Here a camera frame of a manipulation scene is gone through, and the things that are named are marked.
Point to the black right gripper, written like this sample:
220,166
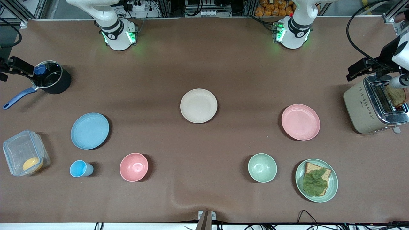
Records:
18,66

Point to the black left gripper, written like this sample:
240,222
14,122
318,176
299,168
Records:
384,54

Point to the pink plate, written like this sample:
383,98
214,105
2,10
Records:
300,122

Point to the blue plate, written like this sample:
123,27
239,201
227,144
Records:
89,131

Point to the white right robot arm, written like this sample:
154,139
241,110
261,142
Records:
116,30

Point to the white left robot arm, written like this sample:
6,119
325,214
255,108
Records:
295,28

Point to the glass lid with blue knob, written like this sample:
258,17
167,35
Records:
48,75

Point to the beige chrome toaster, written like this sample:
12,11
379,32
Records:
358,108

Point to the brown toast slice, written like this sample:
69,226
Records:
396,95

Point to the clear plastic container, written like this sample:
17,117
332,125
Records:
19,150

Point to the yellow round food piece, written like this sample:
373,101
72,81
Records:
32,164

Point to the bag of orange buns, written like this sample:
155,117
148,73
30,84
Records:
274,8

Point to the brown bread slice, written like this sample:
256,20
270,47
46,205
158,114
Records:
326,174

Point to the blue cup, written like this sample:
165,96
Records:
80,168

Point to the green plate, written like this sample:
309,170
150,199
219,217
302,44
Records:
332,187

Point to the green lettuce leaf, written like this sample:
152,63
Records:
314,183

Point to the white power strip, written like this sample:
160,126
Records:
138,6

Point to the green bowl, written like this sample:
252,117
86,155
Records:
262,167

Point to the pink bowl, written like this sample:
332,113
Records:
134,167

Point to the beige plate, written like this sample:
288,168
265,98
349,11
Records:
198,105

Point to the aluminium frame profile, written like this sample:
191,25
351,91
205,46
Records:
22,9
397,16

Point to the grey metal camera bracket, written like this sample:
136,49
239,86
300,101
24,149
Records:
206,218

